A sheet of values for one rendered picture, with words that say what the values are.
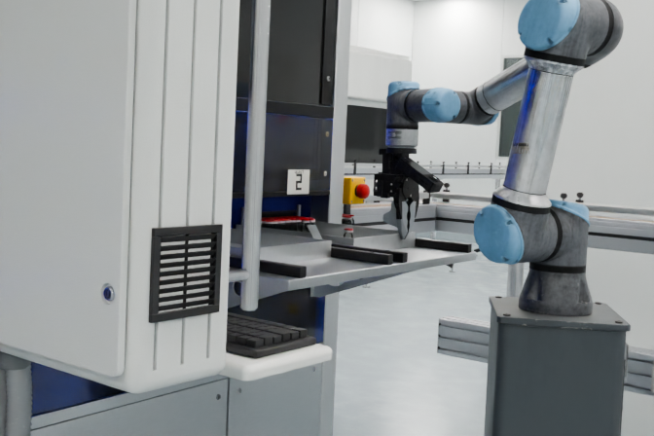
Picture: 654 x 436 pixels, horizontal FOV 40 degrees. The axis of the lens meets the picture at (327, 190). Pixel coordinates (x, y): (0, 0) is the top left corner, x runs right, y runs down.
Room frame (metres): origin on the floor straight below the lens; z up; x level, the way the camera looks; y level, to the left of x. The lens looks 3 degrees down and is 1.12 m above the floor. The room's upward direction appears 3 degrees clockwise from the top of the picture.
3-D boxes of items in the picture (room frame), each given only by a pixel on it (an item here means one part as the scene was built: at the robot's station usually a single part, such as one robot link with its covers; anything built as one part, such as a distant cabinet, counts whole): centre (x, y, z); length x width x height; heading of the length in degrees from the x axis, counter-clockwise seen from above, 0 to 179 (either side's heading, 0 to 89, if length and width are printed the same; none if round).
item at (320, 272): (1.95, 0.04, 0.87); 0.70 x 0.48 x 0.02; 144
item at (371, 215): (2.72, -0.11, 0.92); 0.69 x 0.16 x 0.16; 144
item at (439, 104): (2.02, -0.24, 1.21); 0.11 x 0.11 x 0.08; 36
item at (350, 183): (2.40, -0.06, 1.00); 0.08 x 0.07 x 0.07; 54
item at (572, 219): (1.87, -0.48, 0.96); 0.13 x 0.12 x 0.14; 126
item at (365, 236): (2.13, 0.00, 0.90); 0.34 x 0.26 x 0.04; 54
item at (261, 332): (1.44, 0.20, 0.82); 0.40 x 0.14 x 0.02; 52
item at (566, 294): (1.88, -0.49, 0.84); 0.15 x 0.15 x 0.10
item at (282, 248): (1.86, 0.20, 0.90); 0.34 x 0.26 x 0.04; 54
